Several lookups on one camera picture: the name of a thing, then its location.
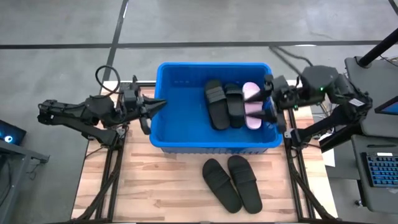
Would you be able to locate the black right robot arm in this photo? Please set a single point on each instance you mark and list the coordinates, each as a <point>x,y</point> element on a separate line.
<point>320,81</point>

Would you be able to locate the white paper sheet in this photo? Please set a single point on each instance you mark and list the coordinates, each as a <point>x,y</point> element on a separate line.
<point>329,158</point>

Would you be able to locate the black monitor pole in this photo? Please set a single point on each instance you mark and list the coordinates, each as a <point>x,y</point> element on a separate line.
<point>377,46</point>

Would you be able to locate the black aluminium frame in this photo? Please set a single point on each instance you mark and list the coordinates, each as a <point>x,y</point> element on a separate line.
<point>295,186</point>
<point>116,186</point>

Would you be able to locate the blue lit screen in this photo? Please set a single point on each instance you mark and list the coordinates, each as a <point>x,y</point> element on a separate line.
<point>390,108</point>

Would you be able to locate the blue plastic bin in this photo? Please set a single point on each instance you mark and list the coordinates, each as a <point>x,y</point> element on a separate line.
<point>183,124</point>

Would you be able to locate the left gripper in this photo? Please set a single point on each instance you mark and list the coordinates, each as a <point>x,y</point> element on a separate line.
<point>132,104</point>

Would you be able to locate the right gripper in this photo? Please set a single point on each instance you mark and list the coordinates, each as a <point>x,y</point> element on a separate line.
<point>284,95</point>

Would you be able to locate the grey workstation cart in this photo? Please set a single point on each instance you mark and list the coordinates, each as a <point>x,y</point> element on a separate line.
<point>385,81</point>

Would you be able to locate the grey metal stand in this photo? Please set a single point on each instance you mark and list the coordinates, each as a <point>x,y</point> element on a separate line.
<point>12,174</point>

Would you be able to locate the black rubber slide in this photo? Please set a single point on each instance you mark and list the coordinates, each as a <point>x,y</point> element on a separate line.
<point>217,115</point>
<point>236,109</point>
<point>245,185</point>
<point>222,186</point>

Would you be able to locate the glowing dark monitor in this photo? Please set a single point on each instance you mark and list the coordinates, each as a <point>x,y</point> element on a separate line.
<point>12,132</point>

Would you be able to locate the pink rubber slide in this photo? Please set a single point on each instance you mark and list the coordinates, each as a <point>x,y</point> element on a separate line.
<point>251,90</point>

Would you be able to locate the backlit black keyboard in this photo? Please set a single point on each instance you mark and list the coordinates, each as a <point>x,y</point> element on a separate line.
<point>382,171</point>

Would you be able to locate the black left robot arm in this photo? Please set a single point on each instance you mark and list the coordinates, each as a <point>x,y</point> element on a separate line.
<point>71,113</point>

